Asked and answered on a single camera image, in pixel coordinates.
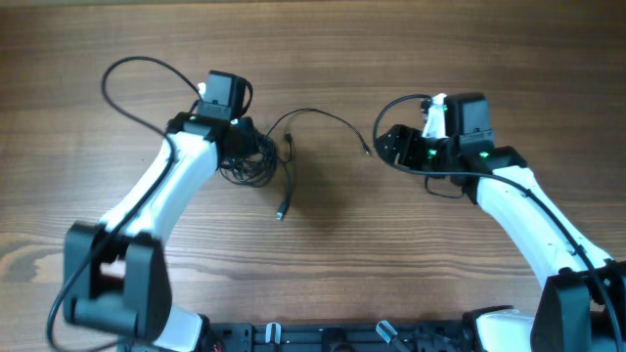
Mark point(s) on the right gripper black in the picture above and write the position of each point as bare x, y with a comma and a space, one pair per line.
398, 133

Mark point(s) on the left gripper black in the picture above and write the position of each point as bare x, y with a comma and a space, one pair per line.
249, 144

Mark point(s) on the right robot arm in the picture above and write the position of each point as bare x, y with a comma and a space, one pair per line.
582, 306

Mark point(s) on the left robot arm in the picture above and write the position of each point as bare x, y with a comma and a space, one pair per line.
115, 275

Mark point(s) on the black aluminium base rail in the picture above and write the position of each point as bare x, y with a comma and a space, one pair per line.
446, 335

